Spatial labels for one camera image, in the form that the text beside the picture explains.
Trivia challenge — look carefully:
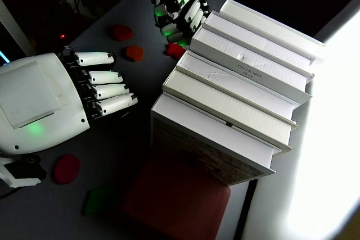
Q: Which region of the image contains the red heart block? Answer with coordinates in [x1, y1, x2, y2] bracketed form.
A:
[111, 25, 133, 41]

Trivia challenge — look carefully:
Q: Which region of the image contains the red hardcover book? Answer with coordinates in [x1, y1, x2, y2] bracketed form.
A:
[119, 150, 232, 240]

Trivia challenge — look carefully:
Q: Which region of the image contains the red star block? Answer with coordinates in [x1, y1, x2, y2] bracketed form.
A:
[165, 42, 187, 61]

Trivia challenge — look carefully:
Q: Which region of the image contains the white book with Chinese title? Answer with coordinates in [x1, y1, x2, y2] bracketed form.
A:
[162, 68, 299, 156]

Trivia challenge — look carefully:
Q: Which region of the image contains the orange hexagon block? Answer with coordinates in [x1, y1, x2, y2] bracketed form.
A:
[125, 45, 145, 62]

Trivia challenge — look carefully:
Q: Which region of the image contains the grey table cloth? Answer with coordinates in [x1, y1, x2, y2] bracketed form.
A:
[0, 0, 359, 240]

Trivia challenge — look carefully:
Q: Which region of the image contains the white frame post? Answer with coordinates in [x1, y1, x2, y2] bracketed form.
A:
[0, 0, 38, 58]

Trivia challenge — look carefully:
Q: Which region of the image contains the magenta round block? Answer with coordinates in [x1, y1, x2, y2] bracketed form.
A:
[53, 154, 81, 184]

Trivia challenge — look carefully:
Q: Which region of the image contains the green block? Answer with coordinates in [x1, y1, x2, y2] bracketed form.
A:
[82, 185, 116, 216]

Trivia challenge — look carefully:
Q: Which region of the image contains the white Special Issue book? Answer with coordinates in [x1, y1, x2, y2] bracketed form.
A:
[202, 10, 316, 79]

